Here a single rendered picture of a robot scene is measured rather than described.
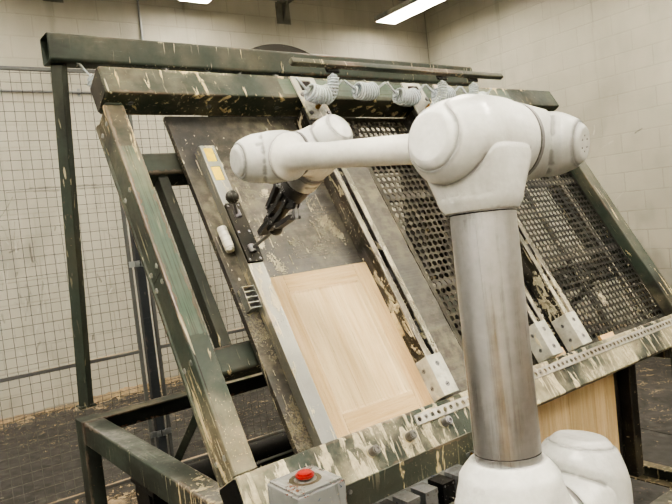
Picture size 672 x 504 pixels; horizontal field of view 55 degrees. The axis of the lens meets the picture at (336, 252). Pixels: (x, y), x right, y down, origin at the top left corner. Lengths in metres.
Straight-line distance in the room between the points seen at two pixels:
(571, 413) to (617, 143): 4.89
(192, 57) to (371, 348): 1.39
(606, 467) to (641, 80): 6.30
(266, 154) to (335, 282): 0.69
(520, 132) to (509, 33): 7.30
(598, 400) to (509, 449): 1.98
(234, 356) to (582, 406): 1.60
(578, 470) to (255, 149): 0.85
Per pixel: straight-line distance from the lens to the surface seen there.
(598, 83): 7.52
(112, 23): 7.03
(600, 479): 1.16
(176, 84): 2.08
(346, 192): 2.11
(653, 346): 2.83
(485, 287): 0.96
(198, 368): 1.61
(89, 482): 2.79
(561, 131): 1.08
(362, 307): 1.96
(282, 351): 1.73
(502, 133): 0.96
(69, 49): 2.53
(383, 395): 1.86
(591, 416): 2.93
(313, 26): 8.11
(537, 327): 2.32
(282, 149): 1.35
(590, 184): 3.21
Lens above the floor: 1.46
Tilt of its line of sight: 3 degrees down
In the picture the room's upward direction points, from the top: 6 degrees counter-clockwise
